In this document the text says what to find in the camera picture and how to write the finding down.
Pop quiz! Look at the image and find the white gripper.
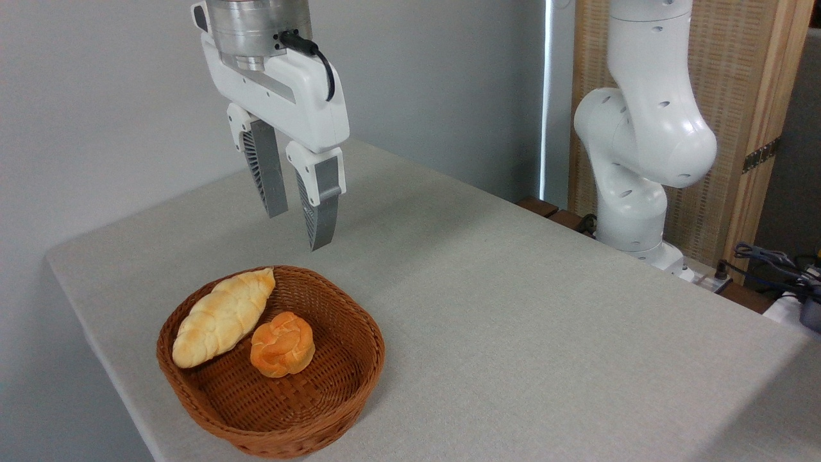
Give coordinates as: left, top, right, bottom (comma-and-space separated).
201, 32, 351, 252

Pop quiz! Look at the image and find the long braided bread loaf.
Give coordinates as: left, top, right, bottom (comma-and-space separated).
172, 268, 276, 369

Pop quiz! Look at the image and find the round knotted bread roll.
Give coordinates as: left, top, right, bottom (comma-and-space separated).
250, 312, 316, 378

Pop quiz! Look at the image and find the brown wicker basket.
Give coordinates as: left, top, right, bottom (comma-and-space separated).
157, 265, 386, 459

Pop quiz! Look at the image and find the brown wooden base board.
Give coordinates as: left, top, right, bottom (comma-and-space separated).
517, 196, 598, 239

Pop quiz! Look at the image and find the grey tablecloth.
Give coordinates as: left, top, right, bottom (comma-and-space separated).
45, 138, 821, 462

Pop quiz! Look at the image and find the wooden rattan folding screen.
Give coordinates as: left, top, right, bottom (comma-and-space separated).
568, 0, 815, 283

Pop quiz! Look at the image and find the dark metal screen hinge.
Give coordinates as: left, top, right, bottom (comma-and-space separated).
742, 137, 782, 174

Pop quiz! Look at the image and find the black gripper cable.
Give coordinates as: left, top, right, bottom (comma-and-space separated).
279, 30, 337, 103

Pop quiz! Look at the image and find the blue-grey cable bundle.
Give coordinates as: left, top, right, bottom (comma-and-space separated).
733, 242, 821, 297

